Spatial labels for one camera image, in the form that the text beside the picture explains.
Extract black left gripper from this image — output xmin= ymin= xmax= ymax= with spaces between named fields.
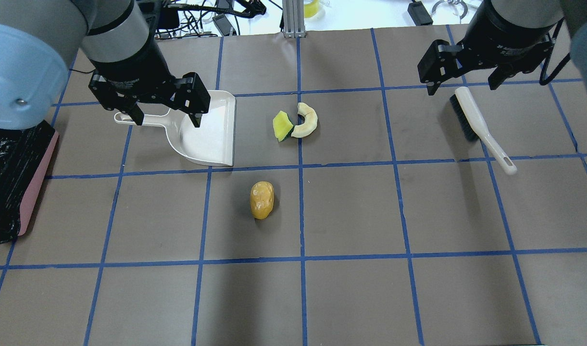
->
xmin=88 ymin=72 xmax=211 ymax=128

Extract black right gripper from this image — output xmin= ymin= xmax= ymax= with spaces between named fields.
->
xmin=418 ymin=34 xmax=555 ymax=96

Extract white hand brush black bristles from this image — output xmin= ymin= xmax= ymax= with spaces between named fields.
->
xmin=450 ymin=86 xmax=517 ymax=175

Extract white plastic dustpan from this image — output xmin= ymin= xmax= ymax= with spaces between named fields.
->
xmin=142 ymin=90 xmax=236 ymax=166

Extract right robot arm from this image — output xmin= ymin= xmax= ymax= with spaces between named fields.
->
xmin=418 ymin=0 xmax=587 ymax=96

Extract bin with black bag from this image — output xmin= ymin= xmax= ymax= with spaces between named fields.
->
xmin=0 ymin=121 xmax=60 ymax=245

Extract yellow green sponge piece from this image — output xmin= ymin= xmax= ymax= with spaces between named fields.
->
xmin=272 ymin=111 xmax=295 ymax=142

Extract orange yellow potato lump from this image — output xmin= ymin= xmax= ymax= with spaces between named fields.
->
xmin=250 ymin=181 xmax=275 ymax=220

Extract pale curved melon rind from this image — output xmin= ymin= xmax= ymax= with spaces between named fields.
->
xmin=291 ymin=102 xmax=318 ymax=138

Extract yellow tape roll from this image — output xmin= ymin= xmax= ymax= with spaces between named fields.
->
xmin=303 ymin=0 xmax=321 ymax=18

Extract aluminium frame post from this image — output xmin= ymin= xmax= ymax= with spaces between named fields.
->
xmin=282 ymin=0 xmax=307 ymax=38

